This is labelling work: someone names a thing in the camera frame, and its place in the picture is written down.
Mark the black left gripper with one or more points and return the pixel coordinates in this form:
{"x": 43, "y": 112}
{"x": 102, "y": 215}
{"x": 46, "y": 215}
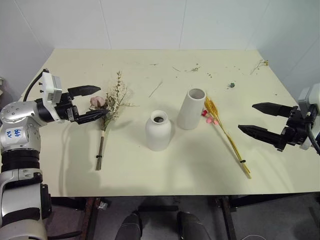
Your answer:
{"x": 65, "y": 107}

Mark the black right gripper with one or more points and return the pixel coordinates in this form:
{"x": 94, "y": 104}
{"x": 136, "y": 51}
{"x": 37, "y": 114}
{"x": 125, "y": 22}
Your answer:
{"x": 295, "y": 130}

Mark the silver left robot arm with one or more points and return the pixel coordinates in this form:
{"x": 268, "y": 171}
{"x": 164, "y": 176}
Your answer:
{"x": 21, "y": 160}

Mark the white bottle-shaped vase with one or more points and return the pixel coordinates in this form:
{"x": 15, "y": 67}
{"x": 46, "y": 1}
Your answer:
{"x": 158, "y": 133}

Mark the white cylinder vase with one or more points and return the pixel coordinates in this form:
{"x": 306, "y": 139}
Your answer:
{"x": 190, "y": 112}

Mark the dried pink rose bouquet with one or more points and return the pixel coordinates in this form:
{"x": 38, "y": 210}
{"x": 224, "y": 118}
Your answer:
{"x": 110, "y": 105}

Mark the yellow wheat stalk bouquet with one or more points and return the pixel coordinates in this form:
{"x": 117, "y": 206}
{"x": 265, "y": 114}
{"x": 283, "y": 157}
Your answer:
{"x": 226, "y": 135}

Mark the small green scrap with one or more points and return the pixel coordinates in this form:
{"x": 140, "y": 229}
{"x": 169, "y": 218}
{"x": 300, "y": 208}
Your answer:
{"x": 232, "y": 85}

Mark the loose dried yellow sprig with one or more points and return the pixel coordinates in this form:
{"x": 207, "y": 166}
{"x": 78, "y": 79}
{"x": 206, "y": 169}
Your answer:
{"x": 260, "y": 63}

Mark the loose thin dry twig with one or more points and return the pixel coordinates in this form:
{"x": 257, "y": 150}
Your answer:
{"x": 155, "y": 89}

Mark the loose dried green sprig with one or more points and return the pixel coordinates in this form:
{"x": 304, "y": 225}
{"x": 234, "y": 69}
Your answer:
{"x": 193, "y": 69}

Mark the rusty metal table leg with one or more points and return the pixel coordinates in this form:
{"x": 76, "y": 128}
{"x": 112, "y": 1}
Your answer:
{"x": 228, "y": 217}
{"x": 88, "y": 220}

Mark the dark rounded shape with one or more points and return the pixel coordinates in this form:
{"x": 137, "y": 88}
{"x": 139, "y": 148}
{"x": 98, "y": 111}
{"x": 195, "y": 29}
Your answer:
{"x": 131, "y": 226}
{"x": 193, "y": 226}

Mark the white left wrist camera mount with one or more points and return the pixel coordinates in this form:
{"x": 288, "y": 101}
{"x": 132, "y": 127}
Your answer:
{"x": 47, "y": 83}

